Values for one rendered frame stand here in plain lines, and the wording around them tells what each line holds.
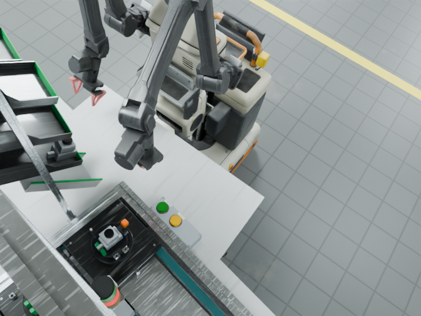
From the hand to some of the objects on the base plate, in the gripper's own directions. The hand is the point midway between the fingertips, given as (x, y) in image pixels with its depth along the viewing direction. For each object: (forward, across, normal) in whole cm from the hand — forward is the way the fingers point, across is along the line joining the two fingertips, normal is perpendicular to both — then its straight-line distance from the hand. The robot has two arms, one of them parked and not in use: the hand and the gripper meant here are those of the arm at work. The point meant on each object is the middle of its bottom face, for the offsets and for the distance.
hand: (145, 165), depth 116 cm
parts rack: (+37, +32, +32) cm, 58 cm away
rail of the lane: (+38, -32, +4) cm, 49 cm away
